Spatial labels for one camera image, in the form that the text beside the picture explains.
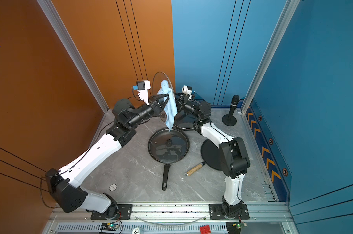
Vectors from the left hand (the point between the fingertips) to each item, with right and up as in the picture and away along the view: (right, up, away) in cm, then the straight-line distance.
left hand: (170, 93), depth 60 cm
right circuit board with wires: (+33, -60, +9) cm, 69 cm away
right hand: (-1, 0, +9) cm, 9 cm away
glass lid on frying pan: (-4, -29, +36) cm, 46 cm away
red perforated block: (+16, -63, +8) cm, 65 cm away
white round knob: (-15, -60, +4) cm, 62 cm away
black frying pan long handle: (-4, -38, +27) cm, 47 cm away
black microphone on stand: (+41, -10, +49) cm, 65 cm away
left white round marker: (-34, -49, +22) cm, 63 cm away
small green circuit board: (-31, -63, +11) cm, 71 cm away
